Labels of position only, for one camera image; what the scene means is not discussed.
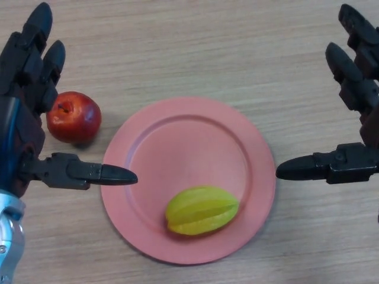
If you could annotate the yellow starfruit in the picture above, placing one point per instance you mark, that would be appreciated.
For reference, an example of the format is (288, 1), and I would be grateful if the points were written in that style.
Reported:
(201, 211)

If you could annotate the pink round plate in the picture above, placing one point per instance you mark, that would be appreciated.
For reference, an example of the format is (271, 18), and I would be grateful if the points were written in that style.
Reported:
(183, 154)

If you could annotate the red apple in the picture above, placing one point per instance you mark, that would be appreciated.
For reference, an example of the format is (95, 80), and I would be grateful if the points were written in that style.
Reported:
(75, 118)

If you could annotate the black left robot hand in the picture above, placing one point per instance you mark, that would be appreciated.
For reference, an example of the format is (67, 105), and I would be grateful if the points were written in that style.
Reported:
(23, 127)

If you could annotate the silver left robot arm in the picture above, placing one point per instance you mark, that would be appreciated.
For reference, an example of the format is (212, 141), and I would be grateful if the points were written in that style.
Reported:
(10, 236)

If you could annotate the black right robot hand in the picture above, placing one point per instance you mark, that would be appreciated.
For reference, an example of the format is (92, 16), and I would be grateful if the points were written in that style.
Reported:
(370, 94)

